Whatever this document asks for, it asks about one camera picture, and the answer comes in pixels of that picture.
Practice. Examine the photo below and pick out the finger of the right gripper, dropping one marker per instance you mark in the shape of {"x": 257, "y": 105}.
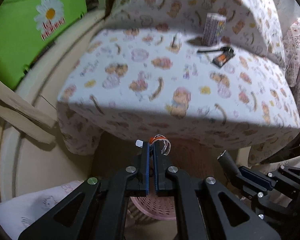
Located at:
{"x": 242, "y": 176}

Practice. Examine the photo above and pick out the bear print bed sheet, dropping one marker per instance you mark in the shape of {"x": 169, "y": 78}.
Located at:
{"x": 131, "y": 83}

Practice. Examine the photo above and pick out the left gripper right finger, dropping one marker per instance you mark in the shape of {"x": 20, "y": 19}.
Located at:
{"x": 205, "y": 208}

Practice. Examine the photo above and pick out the black plastic spoon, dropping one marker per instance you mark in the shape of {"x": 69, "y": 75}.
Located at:
{"x": 222, "y": 49}

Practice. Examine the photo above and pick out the green plastic storage box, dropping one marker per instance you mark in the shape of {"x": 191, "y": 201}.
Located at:
{"x": 27, "y": 27}

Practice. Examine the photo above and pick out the cream wooden shelf unit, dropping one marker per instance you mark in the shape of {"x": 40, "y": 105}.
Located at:
{"x": 33, "y": 155}

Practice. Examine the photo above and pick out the pink plastic waste basket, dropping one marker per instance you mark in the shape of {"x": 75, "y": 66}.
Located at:
{"x": 159, "y": 208}

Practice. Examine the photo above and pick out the purple checkered carton box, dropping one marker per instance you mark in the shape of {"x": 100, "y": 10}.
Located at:
{"x": 214, "y": 26}

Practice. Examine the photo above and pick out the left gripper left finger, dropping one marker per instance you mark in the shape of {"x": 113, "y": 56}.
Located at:
{"x": 97, "y": 208}

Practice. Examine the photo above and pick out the black orange snack wrapper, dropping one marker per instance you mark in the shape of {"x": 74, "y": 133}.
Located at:
{"x": 222, "y": 59}

